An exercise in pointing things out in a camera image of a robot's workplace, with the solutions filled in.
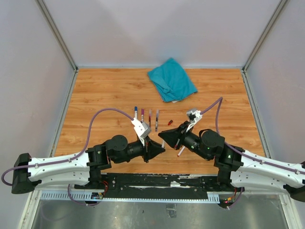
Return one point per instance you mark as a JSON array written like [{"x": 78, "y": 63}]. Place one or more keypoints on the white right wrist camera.
[{"x": 194, "y": 117}]

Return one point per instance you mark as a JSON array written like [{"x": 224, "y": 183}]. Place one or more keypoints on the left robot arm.
[{"x": 85, "y": 171}]

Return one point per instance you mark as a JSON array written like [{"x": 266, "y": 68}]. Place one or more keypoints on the pink translucent gel pen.
[{"x": 150, "y": 117}]

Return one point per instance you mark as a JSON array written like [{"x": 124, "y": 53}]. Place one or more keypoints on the dark blue thin pen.
[{"x": 156, "y": 120}]

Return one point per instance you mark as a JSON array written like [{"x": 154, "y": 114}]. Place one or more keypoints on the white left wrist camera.
[{"x": 142, "y": 130}]

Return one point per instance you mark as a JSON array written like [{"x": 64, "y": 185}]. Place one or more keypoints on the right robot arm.
[{"x": 239, "y": 168}]

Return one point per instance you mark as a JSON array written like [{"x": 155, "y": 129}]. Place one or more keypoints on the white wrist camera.
[
  {"x": 194, "y": 117},
  {"x": 142, "y": 130}
]

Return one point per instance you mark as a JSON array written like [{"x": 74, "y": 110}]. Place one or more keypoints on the teal folded cloth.
[{"x": 171, "y": 81}]

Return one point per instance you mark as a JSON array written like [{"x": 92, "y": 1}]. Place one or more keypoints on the white red pen diagonal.
[{"x": 180, "y": 152}]

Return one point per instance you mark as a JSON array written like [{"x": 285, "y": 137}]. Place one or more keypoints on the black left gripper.
[{"x": 151, "y": 149}]

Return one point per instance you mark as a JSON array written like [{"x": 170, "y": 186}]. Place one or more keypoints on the purple white marker pen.
[{"x": 142, "y": 115}]

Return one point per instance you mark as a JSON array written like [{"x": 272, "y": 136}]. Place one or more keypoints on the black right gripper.
[{"x": 173, "y": 137}]

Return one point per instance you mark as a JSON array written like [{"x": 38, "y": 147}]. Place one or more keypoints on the blue white marker pen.
[{"x": 136, "y": 112}]

